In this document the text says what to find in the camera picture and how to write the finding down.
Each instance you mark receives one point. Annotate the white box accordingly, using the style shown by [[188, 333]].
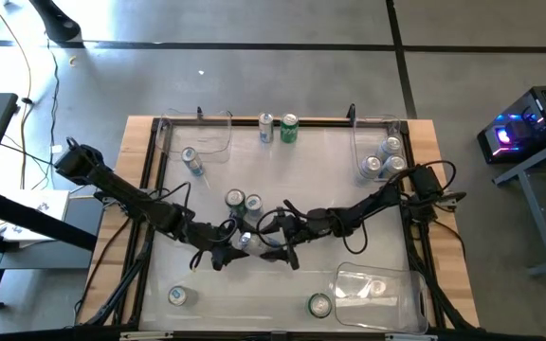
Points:
[[41, 206]]

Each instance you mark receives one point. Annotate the black clamp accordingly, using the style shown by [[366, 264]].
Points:
[[199, 113], [351, 113]]

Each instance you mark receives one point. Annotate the clear plastic bin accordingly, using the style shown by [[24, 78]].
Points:
[[216, 137], [396, 308], [368, 132]]

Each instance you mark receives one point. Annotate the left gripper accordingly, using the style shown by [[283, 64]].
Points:
[[209, 237]]

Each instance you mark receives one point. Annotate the silver metal bracket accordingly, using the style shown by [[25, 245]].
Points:
[[410, 337], [146, 335]]

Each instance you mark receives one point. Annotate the black metal table frame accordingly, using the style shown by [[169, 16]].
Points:
[[244, 122]]

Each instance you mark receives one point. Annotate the black curved stand foot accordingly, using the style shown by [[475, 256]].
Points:
[[57, 21]]

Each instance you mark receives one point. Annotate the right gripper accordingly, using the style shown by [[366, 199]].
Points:
[[301, 229]]

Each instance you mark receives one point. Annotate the Red Bull can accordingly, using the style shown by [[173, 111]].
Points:
[[266, 128], [254, 203], [177, 296], [191, 158]]

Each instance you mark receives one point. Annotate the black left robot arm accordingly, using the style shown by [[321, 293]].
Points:
[[126, 194]]

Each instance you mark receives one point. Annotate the green Sprite can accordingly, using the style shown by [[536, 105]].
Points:
[[319, 305], [235, 199], [289, 129]]

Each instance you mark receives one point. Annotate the grey metal stand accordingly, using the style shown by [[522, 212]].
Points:
[[538, 213]]

